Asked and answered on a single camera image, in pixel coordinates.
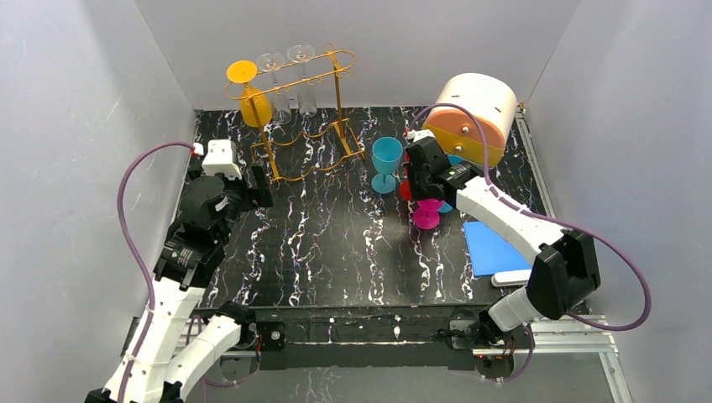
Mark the gold wire wine glass rack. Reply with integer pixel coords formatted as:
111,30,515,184
250,43,365,182

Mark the round pastel drawer cabinet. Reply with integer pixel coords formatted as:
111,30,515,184
422,73,518,169

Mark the clear wine glass left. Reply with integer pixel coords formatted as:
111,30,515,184
256,51,292,124

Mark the small white bar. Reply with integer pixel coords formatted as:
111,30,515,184
490,270,531,288

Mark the clear wine glass right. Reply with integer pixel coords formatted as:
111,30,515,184
287,44,317,118

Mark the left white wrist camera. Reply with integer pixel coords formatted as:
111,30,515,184
191,139,243,181

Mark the clear wine glass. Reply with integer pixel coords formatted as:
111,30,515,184
256,51,292,124
287,44,317,118

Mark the blue flat board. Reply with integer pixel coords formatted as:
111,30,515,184
463,222,531,277

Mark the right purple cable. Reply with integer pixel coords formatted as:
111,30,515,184
405,102,652,385

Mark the yellow wine glass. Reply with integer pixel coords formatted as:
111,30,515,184
224,60,273,129

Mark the magenta wine glass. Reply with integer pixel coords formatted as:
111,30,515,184
412,198,444,230

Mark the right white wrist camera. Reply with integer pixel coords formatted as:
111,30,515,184
405,129,434,144

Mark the red wine glass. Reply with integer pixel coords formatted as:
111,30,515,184
399,154,412,202

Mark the teal blue wine glass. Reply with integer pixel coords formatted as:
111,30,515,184
438,154,463,213

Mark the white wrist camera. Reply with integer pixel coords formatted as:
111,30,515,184
191,139,243,181
405,129,434,144

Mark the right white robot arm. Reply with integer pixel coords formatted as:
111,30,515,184
405,130,600,342

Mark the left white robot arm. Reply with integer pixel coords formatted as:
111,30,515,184
86,165,274,402

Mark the light blue wine glass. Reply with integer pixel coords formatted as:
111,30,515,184
371,137,404,194

